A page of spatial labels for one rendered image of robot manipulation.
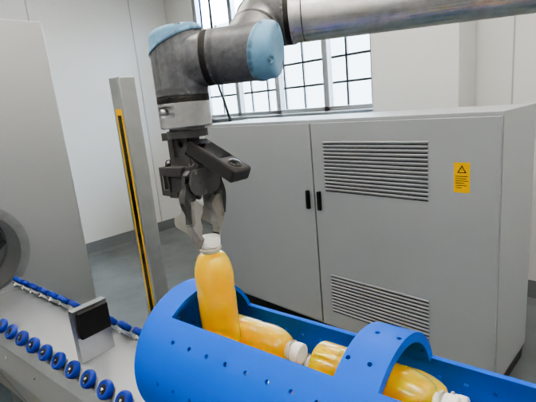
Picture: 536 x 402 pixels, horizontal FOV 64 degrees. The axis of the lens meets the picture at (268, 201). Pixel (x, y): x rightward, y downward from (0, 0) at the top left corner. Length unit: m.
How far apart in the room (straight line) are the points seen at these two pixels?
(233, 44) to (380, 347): 0.50
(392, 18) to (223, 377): 0.65
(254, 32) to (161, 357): 0.57
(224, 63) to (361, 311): 2.25
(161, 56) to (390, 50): 2.81
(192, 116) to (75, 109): 4.65
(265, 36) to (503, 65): 2.85
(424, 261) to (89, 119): 4.12
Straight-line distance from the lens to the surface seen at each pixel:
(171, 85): 0.73
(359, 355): 0.64
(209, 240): 0.77
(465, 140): 2.18
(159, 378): 0.84
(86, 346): 1.34
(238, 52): 0.70
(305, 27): 0.81
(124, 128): 1.48
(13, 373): 1.59
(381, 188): 2.41
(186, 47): 0.73
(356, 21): 0.81
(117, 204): 5.57
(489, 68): 3.47
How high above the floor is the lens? 1.58
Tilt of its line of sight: 13 degrees down
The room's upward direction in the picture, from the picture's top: 5 degrees counter-clockwise
